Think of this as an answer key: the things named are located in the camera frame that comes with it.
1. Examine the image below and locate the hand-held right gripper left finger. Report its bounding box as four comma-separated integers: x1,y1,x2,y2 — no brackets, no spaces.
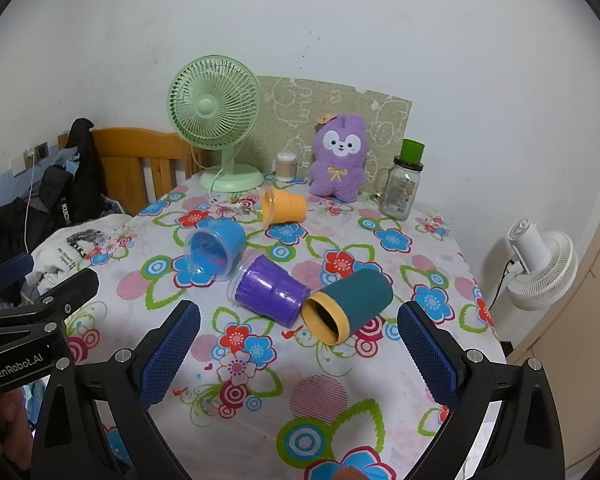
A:
32,299,202,480

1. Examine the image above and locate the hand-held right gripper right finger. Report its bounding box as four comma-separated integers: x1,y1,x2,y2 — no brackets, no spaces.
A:
396,301,566,480

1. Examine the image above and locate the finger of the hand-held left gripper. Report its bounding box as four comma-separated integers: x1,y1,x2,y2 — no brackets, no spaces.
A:
0,253,35,294
41,267,101,319

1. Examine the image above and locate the teal cup with yellow rim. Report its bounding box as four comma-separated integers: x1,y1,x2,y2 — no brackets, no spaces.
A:
301,269,394,347

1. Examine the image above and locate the purple cup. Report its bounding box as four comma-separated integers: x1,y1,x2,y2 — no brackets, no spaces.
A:
227,254,312,325

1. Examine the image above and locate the blue cup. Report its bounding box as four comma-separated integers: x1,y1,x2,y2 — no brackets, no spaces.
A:
184,221,246,281

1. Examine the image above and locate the orange cup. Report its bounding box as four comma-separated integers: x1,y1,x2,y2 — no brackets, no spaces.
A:
260,188,308,225

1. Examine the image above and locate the person's left hand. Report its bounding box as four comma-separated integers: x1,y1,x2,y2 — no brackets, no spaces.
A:
0,387,34,473

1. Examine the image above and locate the white printed shirt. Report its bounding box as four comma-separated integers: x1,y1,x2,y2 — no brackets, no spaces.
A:
32,215,136,291

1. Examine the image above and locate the black clothing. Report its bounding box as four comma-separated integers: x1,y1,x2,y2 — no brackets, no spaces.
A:
0,195,46,271

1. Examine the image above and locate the floral tablecloth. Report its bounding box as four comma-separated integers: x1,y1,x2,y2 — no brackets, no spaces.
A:
30,172,508,480

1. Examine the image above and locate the black bag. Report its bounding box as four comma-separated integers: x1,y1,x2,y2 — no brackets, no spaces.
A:
40,118,106,226

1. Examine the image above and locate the white floor fan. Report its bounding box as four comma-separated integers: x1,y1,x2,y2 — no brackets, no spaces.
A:
507,218,579,312

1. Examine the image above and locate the beige wooden cabinet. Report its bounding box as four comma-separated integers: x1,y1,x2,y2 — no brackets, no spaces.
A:
505,150,600,480

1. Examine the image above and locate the glass bottle with green lid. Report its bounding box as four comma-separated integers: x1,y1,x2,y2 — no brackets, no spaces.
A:
375,138,426,221

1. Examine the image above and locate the purple plush toy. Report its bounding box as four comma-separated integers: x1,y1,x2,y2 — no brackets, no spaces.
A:
308,114,368,202

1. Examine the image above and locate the cotton swab container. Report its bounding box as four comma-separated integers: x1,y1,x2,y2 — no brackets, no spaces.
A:
276,151,298,182

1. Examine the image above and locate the green desk fan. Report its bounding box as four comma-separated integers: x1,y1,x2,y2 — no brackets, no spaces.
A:
168,55,265,193

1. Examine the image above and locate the green elephant print board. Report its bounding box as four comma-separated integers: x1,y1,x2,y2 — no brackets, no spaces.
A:
254,76,413,196

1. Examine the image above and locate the white charger cable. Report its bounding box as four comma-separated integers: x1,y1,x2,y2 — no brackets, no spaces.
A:
24,146,37,256

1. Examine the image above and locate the black fan cable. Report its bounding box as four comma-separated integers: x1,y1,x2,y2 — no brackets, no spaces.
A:
486,257,518,311

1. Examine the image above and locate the wall socket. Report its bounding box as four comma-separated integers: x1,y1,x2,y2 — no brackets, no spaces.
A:
11,142,49,176

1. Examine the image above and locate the white fan cable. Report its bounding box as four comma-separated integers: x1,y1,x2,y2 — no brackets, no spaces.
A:
190,146,253,218

